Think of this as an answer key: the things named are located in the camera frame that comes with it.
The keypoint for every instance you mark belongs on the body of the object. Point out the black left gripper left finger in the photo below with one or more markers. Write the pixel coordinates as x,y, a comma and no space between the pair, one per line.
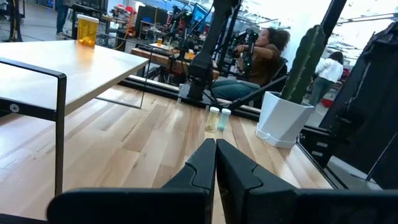
174,205

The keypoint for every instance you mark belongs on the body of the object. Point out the person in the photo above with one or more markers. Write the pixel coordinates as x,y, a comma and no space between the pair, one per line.
62,18
264,65
329,71

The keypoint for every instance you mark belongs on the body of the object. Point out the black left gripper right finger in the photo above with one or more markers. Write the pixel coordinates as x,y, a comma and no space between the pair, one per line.
280,207

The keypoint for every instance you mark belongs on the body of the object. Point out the orange medicine bottle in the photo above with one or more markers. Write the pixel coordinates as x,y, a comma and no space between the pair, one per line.
88,31

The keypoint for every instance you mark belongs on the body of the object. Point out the green cactus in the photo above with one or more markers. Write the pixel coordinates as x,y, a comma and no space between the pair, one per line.
303,65

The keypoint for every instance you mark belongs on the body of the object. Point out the wooden shelf black metal frame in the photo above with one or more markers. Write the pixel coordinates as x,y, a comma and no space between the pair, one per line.
77,71

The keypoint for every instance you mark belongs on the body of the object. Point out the black equipment stand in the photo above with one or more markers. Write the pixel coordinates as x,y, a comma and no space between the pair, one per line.
15,21

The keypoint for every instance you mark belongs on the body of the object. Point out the office chair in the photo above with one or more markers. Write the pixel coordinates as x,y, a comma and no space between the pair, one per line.
281,70

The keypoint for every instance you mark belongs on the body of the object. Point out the yellow medicine bottle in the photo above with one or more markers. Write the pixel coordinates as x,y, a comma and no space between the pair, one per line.
212,119

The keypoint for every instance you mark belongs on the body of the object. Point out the blue screen monitor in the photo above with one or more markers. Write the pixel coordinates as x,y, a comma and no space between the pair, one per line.
199,15

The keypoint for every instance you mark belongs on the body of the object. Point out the black rig frame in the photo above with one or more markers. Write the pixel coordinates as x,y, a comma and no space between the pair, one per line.
357,130

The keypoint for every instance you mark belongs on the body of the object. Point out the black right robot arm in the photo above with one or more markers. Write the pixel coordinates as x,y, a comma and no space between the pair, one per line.
205,53

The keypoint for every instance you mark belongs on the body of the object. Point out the white plant pot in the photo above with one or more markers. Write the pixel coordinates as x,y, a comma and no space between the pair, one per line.
281,121

